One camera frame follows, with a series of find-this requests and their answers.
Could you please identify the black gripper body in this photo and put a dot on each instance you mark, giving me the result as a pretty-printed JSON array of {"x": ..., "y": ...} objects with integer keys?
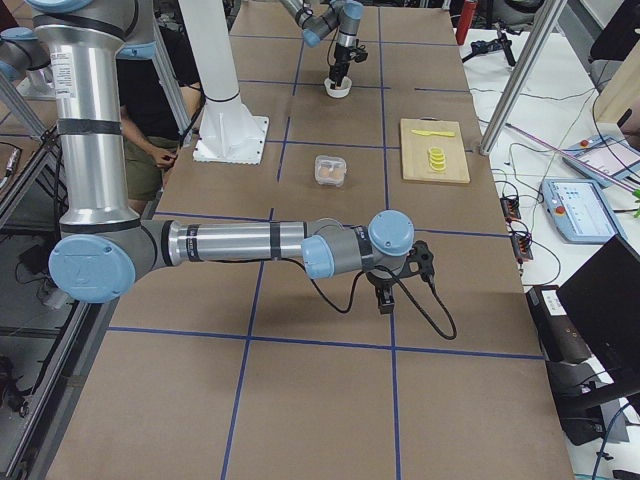
[
  {"x": 381, "y": 281},
  {"x": 342, "y": 55}
]

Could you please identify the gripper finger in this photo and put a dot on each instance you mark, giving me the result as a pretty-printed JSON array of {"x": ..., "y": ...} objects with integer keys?
[
  {"x": 344, "y": 75},
  {"x": 386, "y": 302},
  {"x": 335, "y": 76}
]

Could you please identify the clear plastic egg box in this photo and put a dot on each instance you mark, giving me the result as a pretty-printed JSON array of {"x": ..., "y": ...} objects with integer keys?
[{"x": 332, "y": 163}]

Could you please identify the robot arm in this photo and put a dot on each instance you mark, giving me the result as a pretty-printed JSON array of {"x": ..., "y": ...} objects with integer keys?
[
  {"x": 342, "y": 18},
  {"x": 120, "y": 141}
]

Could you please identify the white bowl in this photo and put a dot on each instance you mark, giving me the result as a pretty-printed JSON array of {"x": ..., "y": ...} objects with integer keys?
[{"x": 337, "y": 94}]

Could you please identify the yellow plastic knife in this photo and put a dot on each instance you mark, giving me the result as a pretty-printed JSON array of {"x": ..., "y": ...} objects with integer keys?
[{"x": 446, "y": 134}]

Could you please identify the bamboo cutting board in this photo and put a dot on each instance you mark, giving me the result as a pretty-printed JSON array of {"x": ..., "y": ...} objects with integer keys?
[{"x": 415, "y": 155}]

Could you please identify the lemon slice front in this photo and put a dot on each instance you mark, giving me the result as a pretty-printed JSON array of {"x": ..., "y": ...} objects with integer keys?
[{"x": 438, "y": 168}]

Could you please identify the long reacher grabber stick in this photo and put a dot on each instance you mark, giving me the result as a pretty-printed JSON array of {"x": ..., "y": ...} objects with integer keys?
[{"x": 629, "y": 184}]

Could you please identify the seated person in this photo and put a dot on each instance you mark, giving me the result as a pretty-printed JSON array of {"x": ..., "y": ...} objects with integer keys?
[{"x": 151, "y": 133}]

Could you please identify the teach pendant near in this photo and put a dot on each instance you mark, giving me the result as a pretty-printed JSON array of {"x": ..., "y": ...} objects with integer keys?
[{"x": 580, "y": 211}]

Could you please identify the teach pendant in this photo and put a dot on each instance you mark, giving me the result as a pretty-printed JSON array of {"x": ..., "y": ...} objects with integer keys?
[
  {"x": 614, "y": 158},
  {"x": 580, "y": 211}
]

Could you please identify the black monitor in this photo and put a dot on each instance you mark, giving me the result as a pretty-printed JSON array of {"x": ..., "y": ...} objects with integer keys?
[{"x": 602, "y": 300}]

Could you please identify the teach pendant far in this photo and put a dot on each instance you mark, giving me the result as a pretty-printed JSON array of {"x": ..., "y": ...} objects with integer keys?
[{"x": 614, "y": 158}]

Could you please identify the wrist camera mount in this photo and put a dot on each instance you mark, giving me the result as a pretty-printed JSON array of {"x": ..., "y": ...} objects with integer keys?
[
  {"x": 419, "y": 261},
  {"x": 358, "y": 53}
]

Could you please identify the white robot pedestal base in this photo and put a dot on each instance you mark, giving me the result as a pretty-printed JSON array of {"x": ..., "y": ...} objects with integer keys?
[{"x": 228, "y": 132}]

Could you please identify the aluminium frame post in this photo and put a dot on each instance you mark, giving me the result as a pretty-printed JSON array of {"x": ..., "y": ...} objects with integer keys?
[{"x": 543, "y": 26}]

